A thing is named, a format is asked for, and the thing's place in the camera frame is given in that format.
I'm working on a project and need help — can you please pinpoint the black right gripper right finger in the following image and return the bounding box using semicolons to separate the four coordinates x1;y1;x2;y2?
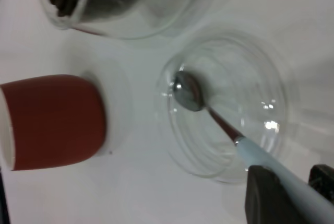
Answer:
309;163;334;204

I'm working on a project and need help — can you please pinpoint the red ceramic mug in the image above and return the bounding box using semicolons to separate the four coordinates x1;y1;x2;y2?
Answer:
0;74;107;172

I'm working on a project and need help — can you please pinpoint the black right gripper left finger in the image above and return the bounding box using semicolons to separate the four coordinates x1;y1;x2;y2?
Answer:
244;164;316;224

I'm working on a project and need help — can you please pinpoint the clear double-wall glass cup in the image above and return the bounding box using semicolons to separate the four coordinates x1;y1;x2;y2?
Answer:
35;0;207;41

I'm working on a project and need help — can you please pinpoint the clear glass saucer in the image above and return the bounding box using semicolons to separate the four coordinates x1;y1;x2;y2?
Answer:
156;32;290;185

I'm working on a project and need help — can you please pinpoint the metal spoon light blue handle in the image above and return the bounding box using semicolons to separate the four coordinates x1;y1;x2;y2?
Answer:
174;70;334;224

